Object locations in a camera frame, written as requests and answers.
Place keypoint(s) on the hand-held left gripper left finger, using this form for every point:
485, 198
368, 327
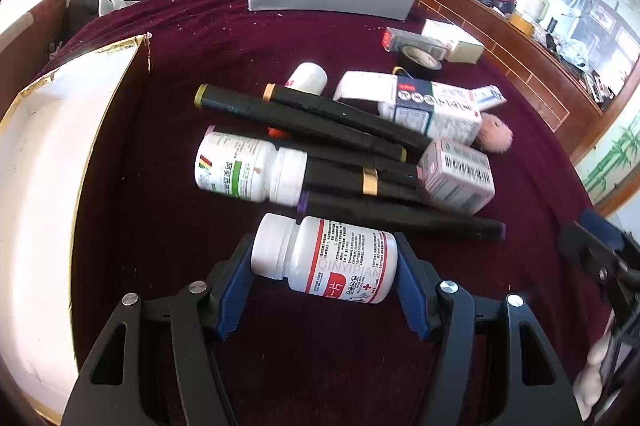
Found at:
235, 296

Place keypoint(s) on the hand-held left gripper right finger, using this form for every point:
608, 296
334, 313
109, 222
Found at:
412, 301

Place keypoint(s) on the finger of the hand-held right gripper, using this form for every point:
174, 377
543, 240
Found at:
597, 223
580, 251

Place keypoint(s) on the white pill bottle red label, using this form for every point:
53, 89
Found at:
340, 261

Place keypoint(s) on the black marker purple caps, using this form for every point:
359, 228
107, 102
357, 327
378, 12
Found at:
400, 218

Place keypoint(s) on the black pen gold band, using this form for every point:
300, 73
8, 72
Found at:
370, 181

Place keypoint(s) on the white pill bottle green label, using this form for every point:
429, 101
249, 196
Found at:
235, 165

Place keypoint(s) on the pink white medicine box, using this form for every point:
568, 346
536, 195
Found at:
455, 176

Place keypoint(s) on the white box dark label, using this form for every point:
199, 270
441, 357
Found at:
440, 115

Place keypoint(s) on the black marker yellow caps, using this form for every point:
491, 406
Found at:
235, 103

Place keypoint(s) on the black marker peach caps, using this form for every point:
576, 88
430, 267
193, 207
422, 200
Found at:
320, 105

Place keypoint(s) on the white tray gold edge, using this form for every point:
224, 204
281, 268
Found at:
45, 186

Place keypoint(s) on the black tape roll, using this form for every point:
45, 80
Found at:
430, 70

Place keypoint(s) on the person's right hand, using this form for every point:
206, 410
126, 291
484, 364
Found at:
592, 371

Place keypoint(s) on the maroon tablecloth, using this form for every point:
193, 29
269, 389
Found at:
165, 206

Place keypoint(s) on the pink fluffy ball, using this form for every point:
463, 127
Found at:
496, 134

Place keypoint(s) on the small blue white box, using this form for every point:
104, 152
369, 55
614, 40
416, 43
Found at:
487, 96

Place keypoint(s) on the wooden partition counter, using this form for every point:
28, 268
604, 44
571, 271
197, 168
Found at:
500, 40

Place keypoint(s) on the plain white carton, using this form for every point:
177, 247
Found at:
365, 88

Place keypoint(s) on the white green jar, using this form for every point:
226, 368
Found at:
535, 5

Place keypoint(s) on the small white bottle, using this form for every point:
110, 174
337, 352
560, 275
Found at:
310, 75

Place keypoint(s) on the white cardboard box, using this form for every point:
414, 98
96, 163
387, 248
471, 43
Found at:
450, 38

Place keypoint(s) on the red white small box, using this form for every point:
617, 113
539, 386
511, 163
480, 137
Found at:
395, 39

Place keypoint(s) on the white plastic bag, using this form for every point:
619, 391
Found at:
112, 3

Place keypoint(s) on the green bamboo wall sticker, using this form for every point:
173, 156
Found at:
612, 158

